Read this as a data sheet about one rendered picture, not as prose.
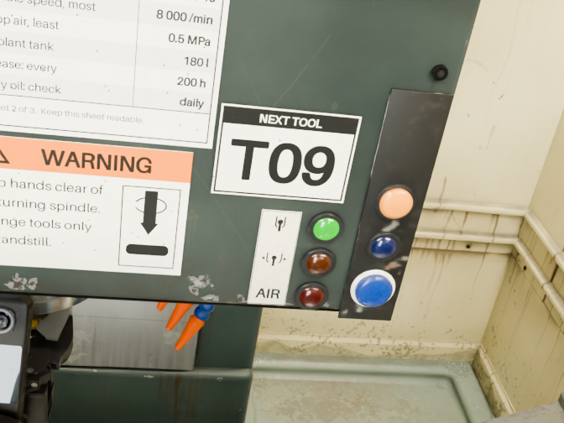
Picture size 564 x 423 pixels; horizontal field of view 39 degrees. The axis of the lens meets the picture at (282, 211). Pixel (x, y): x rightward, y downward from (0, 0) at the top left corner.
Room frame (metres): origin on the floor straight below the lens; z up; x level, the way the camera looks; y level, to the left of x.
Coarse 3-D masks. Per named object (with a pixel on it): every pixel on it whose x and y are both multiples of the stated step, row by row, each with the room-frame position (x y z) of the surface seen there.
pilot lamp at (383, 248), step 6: (378, 240) 0.52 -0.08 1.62; (384, 240) 0.52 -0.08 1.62; (390, 240) 0.52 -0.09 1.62; (372, 246) 0.52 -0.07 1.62; (378, 246) 0.51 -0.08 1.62; (384, 246) 0.51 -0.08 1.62; (390, 246) 0.52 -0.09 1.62; (396, 246) 0.52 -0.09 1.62; (372, 252) 0.52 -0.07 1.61; (378, 252) 0.51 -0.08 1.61; (384, 252) 0.51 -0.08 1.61; (390, 252) 0.52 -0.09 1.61
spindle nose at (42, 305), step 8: (32, 296) 0.59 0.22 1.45; (40, 296) 0.59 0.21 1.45; (48, 296) 0.60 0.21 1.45; (56, 296) 0.60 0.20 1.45; (40, 304) 0.59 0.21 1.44; (48, 304) 0.60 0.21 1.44; (56, 304) 0.60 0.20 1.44; (64, 304) 0.61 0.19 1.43; (72, 304) 0.61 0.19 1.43; (40, 312) 0.59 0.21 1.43; (48, 312) 0.60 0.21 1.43
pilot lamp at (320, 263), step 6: (312, 258) 0.51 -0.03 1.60; (318, 258) 0.51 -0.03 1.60; (324, 258) 0.51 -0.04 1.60; (330, 258) 0.51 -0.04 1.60; (306, 264) 0.51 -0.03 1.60; (312, 264) 0.50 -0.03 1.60; (318, 264) 0.50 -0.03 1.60; (324, 264) 0.51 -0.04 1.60; (330, 264) 0.51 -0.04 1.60; (312, 270) 0.50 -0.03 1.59; (318, 270) 0.50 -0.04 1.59; (324, 270) 0.51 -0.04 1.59
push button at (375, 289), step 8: (360, 280) 0.51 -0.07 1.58; (368, 280) 0.51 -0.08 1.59; (376, 280) 0.51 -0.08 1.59; (384, 280) 0.51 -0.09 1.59; (360, 288) 0.51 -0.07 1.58; (368, 288) 0.51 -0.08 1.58; (376, 288) 0.51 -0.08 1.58; (384, 288) 0.51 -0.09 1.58; (392, 288) 0.52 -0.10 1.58; (360, 296) 0.51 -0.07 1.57; (368, 296) 0.51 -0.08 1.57; (376, 296) 0.51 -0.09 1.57; (384, 296) 0.51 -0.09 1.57; (368, 304) 0.51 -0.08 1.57; (376, 304) 0.51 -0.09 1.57
